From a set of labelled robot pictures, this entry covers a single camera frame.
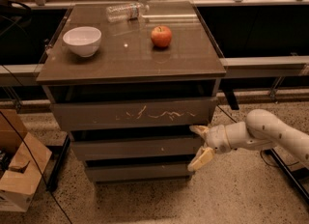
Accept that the white ceramic bowl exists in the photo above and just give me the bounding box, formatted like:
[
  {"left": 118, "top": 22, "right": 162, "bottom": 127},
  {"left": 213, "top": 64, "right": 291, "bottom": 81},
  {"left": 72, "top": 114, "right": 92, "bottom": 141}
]
[{"left": 63, "top": 26, "right": 101, "bottom": 57}]

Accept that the black floor bar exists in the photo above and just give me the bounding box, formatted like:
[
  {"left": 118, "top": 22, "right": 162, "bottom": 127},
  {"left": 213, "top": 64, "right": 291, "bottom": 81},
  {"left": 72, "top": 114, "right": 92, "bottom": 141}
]
[
  {"left": 46, "top": 136, "right": 70, "bottom": 192},
  {"left": 265, "top": 149, "right": 309, "bottom": 206}
]

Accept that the brown cardboard box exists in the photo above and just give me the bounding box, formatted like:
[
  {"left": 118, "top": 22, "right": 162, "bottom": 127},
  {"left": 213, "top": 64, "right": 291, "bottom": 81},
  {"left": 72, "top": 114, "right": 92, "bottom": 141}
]
[{"left": 0, "top": 109, "right": 52, "bottom": 212}]

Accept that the clear plastic water bottle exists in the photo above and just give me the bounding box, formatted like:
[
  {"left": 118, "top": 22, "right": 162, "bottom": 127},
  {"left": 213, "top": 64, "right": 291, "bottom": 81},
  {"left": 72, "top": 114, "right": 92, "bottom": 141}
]
[{"left": 106, "top": 2, "right": 150, "bottom": 23}]

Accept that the black floor cable right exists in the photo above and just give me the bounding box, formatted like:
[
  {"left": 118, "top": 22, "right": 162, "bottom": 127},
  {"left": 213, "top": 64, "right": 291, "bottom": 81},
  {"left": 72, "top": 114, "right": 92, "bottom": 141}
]
[{"left": 216, "top": 104, "right": 309, "bottom": 168}]

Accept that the black floor cable left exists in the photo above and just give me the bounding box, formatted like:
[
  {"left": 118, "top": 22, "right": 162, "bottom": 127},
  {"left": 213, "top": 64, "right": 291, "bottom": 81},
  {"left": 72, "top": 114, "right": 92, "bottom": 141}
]
[{"left": 0, "top": 110, "right": 73, "bottom": 224}]

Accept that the red apple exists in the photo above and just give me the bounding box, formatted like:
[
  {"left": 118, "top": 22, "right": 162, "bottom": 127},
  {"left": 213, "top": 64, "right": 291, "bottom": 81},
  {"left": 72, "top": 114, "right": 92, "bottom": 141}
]
[{"left": 151, "top": 26, "right": 172, "bottom": 48}]

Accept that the grey middle drawer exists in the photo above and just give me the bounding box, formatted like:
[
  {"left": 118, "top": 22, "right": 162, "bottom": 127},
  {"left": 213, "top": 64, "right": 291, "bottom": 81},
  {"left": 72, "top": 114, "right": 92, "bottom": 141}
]
[{"left": 72, "top": 135, "right": 203, "bottom": 161}]

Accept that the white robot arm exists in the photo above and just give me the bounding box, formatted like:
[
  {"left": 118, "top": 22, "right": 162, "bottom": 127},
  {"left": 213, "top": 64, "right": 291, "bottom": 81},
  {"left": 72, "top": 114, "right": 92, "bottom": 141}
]
[{"left": 187, "top": 109, "right": 309, "bottom": 172}]

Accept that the metal window railing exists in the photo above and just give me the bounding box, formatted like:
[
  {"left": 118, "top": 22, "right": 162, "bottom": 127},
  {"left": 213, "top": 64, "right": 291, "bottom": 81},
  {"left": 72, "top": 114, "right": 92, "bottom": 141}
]
[{"left": 0, "top": 0, "right": 309, "bottom": 88}]

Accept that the black bag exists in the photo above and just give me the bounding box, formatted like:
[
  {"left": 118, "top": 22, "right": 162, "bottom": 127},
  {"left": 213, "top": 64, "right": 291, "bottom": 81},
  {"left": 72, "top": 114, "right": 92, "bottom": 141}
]
[{"left": 0, "top": 0, "right": 32, "bottom": 30}]

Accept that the grey bottom drawer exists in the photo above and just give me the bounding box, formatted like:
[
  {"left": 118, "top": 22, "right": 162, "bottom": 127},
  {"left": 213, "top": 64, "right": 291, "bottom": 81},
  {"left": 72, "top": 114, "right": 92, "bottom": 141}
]
[{"left": 85, "top": 162, "right": 193, "bottom": 182}]

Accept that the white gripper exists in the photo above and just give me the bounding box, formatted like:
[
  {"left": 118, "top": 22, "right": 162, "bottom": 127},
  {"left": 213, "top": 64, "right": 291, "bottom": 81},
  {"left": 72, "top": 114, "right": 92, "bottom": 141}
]
[{"left": 187, "top": 125, "right": 231, "bottom": 172}]

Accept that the black floor cable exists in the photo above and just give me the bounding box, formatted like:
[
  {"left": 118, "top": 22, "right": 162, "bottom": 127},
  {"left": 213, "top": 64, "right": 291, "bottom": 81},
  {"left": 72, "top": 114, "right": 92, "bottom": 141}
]
[
  {"left": 0, "top": 110, "right": 73, "bottom": 224},
  {"left": 216, "top": 104, "right": 309, "bottom": 168}
]

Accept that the grey top drawer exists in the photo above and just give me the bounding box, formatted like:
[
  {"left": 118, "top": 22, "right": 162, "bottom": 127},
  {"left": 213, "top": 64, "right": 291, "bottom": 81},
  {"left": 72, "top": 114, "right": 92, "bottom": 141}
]
[{"left": 51, "top": 98, "right": 217, "bottom": 131}]

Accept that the black floor bar right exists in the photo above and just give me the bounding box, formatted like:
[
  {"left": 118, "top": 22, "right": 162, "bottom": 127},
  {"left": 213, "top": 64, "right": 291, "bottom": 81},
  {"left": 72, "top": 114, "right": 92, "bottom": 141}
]
[{"left": 265, "top": 149, "right": 309, "bottom": 206}]

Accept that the grey drawer cabinet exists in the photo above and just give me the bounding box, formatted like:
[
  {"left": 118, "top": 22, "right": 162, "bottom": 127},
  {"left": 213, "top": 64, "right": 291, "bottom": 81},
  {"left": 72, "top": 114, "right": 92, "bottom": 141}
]
[{"left": 37, "top": 2, "right": 225, "bottom": 170}]

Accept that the black floor bar left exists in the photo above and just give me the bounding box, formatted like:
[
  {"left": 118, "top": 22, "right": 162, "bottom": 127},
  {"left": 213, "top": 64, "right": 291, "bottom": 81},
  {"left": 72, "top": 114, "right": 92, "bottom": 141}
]
[{"left": 46, "top": 136, "right": 70, "bottom": 192}]

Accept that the grey drawer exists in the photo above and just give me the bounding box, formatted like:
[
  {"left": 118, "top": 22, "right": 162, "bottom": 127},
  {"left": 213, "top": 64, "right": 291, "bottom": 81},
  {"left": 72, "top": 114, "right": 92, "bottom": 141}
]
[
  {"left": 72, "top": 135, "right": 203, "bottom": 161},
  {"left": 51, "top": 98, "right": 217, "bottom": 131},
  {"left": 85, "top": 162, "right": 193, "bottom": 182}
]

